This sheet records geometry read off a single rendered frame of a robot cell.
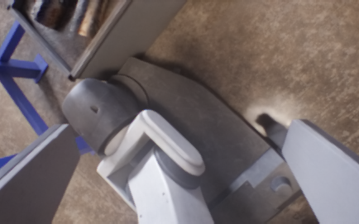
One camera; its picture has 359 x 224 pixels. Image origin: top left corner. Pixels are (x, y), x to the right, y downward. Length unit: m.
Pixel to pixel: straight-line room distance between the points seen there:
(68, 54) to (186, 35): 0.41
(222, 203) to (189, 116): 0.27
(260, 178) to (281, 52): 0.42
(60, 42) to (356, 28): 0.93
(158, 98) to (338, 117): 0.59
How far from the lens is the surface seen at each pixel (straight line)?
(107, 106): 0.49
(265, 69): 0.74
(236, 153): 0.58
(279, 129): 0.60
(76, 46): 0.67
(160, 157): 0.44
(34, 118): 0.91
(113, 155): 0.48
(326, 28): 0.82
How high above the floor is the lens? 0.73
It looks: 74 degrees down
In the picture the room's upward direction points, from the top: 109 degrees counter-clockwise
